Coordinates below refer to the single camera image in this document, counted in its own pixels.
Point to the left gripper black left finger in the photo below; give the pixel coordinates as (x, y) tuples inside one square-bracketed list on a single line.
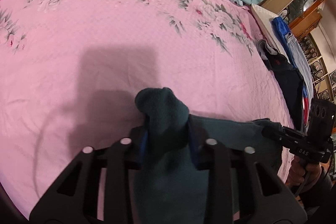
[(94, 187)]

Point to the person's right hand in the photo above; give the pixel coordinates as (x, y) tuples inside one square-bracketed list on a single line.
[(302, 173)]

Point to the white pillow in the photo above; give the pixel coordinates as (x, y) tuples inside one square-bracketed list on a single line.
[(265, 18)]

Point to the pink floral bedsheet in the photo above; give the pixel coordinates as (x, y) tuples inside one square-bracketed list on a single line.
[(70, 70)]

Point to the dark navy folded garment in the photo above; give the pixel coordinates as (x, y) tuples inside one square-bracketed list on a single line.
[(289, 80)]

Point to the wooden display cabinet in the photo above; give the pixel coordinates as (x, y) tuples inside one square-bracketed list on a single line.
[(314, 42)]

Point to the blue striped garment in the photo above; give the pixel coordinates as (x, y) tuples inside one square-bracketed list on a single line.
[(297, 59)]

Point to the dark green pants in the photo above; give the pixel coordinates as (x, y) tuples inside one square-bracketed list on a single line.
[(169, 189)]

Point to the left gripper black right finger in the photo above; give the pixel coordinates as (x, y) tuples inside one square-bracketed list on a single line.
[(243, 186)]

